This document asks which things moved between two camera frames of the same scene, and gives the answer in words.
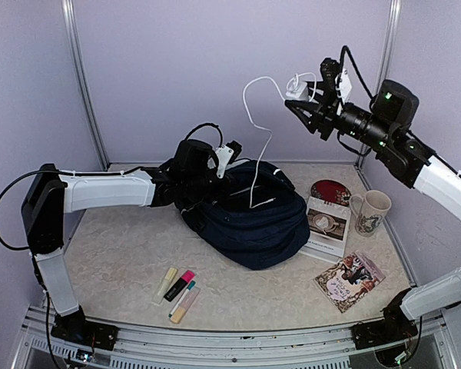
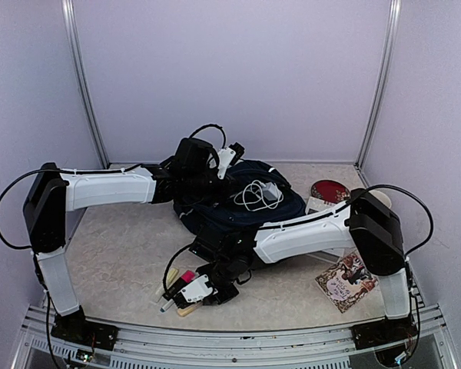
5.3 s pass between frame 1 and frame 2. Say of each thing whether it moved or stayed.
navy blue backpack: stayed
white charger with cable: moved
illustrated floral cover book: stayed
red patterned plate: stayed
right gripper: moved
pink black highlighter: stayed
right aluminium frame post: stayed
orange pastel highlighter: moved
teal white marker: moved
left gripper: stayed
